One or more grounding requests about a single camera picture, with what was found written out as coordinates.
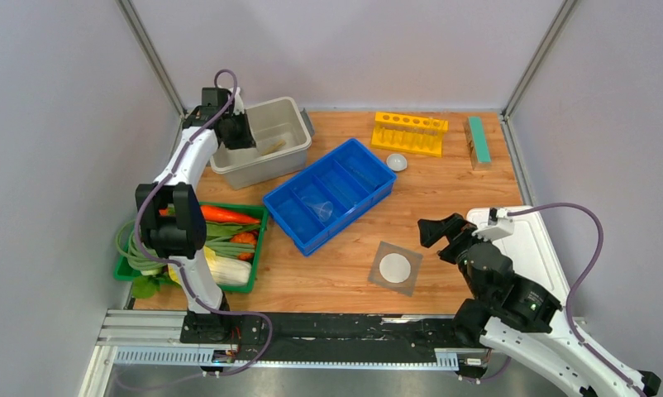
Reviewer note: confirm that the wooden test tube clamp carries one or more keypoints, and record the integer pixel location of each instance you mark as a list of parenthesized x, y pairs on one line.
[(278, 145)]

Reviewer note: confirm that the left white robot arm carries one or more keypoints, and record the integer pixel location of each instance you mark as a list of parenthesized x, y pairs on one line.
[(170, 227)]

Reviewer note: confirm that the wire gauze with ceramic centre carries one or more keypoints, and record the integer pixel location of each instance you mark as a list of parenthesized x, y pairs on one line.
[(395, 268)]

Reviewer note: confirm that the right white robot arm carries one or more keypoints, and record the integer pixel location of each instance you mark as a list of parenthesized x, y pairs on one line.
[(520, 302)]

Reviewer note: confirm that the green long beans bundle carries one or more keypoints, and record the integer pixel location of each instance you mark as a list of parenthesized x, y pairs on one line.
[(218, 238)]

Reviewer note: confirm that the white tray lid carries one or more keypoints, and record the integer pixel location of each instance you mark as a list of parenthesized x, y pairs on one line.
[(533, 255)]

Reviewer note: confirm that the green and gold box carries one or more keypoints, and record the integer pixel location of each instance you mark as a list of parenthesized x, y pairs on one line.
[(477, 144)]

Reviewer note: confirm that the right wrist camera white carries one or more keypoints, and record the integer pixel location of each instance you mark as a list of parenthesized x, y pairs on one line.
[(499, 225)]

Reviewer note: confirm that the yellow test tube rack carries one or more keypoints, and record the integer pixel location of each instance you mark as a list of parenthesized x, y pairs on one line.
[(404, 133)]

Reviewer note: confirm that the small orange carrot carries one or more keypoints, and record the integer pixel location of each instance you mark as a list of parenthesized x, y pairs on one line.
[(247, 242)]

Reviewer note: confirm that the green plastic vegetable tray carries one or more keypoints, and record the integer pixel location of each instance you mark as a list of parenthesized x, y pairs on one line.
[(123, 272)]

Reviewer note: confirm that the white evaporating dish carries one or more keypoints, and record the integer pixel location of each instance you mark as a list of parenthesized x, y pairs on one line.
[(396, 162)]

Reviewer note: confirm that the clear glass test tube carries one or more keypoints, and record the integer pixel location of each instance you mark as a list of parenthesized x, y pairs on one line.
[(434, 137)]

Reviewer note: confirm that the grey plastic tub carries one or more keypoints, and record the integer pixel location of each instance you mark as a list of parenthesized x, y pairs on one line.
[(270, 121)]

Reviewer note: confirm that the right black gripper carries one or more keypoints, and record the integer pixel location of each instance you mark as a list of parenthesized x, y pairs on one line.
[(431, 231)]

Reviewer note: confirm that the blue divided plastic tray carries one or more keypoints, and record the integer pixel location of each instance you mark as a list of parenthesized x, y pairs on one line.
[(327, 179)]

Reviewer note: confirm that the yellow napa cabbage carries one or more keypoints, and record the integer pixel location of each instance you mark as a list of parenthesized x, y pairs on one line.
[(227, 271)]

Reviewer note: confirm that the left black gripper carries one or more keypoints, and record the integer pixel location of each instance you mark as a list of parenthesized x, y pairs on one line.
[(247, 141)]

